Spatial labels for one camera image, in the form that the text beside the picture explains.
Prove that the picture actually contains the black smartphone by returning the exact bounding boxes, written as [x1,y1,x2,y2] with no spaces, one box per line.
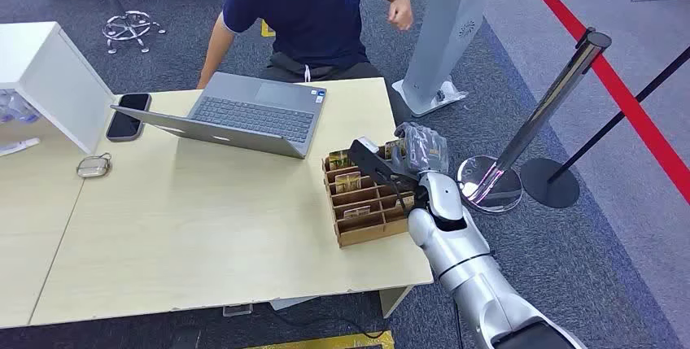
[105,92,152,143]

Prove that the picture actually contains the clear earbuds case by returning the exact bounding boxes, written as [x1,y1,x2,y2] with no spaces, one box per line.
[76,152,113,179]

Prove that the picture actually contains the grey kiosk stand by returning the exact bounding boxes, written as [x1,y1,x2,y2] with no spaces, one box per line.
[391,0,487,119]

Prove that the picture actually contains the grey open laptop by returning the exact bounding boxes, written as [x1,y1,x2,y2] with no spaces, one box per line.
[110,72,328,160]

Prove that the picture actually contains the white cabinet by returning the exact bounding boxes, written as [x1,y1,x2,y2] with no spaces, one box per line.
[0,21,116,155]

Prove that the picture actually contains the black floor cable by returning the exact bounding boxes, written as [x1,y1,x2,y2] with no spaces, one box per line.
[268,308,391,340]

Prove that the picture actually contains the person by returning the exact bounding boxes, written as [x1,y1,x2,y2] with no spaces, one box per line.
[196,0,415,90]

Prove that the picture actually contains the white flat pen-like item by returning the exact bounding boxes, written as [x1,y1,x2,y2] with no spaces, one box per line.
[0,137,41,158]

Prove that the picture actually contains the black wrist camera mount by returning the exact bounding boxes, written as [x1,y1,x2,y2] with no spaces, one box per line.
[347,137,422,193]

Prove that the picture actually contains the red barrier belt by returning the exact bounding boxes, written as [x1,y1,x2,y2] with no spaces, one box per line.
[509,0,690,206]

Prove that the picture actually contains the wooden card organizer box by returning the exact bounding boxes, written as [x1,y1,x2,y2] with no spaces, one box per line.
[321,142,419,249]

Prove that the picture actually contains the person's left hand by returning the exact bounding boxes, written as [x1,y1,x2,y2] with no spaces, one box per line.
[387,0,415,33]

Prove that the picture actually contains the chrome stanchion post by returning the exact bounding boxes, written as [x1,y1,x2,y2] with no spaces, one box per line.
[456,27,613,215]

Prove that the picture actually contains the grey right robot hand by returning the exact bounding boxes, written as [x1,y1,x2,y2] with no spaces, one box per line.
[391,122,450,177]

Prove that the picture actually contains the yellow floor mat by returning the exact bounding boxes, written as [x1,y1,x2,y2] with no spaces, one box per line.
[245,330,395,349]

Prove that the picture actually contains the clear plastic bottles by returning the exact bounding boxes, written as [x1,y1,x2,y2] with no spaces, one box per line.
[0,89,42,124]

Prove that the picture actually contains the chrome chair base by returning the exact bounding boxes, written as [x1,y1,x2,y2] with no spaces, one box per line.
[102,9,167,55]

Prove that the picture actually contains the black stanchion post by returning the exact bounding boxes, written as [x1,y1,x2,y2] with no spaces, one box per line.
[520,44,690,210]

